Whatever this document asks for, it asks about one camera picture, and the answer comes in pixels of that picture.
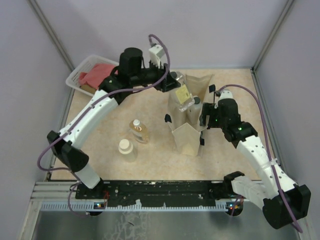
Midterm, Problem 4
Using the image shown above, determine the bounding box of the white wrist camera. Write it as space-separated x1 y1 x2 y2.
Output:
148 44 165 69
218 88 234 101

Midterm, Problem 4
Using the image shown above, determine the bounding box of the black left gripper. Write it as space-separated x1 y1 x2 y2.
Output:
129 56 180 91

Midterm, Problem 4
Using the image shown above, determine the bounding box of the cream canvas tote bag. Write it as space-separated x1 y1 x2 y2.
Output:
165 74 214 157

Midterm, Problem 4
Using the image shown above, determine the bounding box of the aluminium frame post left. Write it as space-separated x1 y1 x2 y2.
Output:
27 0 76 71

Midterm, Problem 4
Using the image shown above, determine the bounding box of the aluminium frame post right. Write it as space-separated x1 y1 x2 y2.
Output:
251 0 297 73

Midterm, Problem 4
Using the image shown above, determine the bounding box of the clear bottle grey cap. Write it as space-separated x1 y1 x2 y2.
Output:
170 71 195 112

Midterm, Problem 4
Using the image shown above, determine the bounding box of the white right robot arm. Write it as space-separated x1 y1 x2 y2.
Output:
199 98 311 229

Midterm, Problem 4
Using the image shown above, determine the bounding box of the cream bottle round cap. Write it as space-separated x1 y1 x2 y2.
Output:
118 138 137 163

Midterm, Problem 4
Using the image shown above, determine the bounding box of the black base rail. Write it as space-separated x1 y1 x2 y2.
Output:
75 171 244 210

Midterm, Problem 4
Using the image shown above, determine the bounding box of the white plastic basket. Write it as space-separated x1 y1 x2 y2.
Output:
65 54 121 97

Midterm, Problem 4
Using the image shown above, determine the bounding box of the pink cloth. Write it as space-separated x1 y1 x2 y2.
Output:
78 63 115 90

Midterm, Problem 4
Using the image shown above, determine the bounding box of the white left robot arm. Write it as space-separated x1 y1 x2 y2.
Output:
47 44 180 199

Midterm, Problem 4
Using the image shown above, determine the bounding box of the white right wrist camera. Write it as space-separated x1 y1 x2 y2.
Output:
218 88 234 101

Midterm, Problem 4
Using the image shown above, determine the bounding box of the aluminium frame post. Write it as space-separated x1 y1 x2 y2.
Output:
251 0 297 73
27 0 76 71

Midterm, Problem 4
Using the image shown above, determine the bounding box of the amber liquid bottle white cap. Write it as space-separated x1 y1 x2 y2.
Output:
129 119 150 144

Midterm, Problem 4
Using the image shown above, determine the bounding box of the white bottle grey cap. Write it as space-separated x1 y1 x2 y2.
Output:
187 96 203 125

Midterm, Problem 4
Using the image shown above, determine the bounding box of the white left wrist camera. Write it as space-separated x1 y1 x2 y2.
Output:
148 44 165 69

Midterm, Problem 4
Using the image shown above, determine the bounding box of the brown item in basket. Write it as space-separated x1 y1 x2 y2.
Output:
80 84 96 94

